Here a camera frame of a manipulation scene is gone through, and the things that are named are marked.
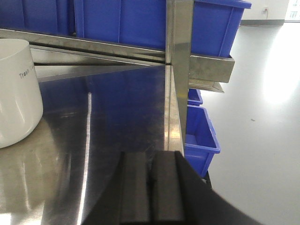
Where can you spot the blue plastic crate right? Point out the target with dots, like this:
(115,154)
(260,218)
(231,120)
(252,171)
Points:
(143,23)

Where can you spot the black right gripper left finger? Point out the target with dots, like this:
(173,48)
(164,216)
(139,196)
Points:
(125,199)

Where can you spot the stainless steel shelf frame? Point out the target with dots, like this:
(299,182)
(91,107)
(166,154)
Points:
(183,69)

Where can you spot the white round plastic bin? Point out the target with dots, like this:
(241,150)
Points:
(21,106)

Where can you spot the blue plastic crate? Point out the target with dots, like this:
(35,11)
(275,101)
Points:
(42,16)
(143,23)

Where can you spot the blue plastic crate left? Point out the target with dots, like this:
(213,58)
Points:
(42,16)

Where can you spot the small blue crate behind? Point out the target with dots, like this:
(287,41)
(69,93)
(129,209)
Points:
(194,97)

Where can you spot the blue crate lower shelf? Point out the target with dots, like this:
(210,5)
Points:
(201,142)

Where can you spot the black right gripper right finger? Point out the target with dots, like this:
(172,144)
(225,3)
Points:
(181,197)

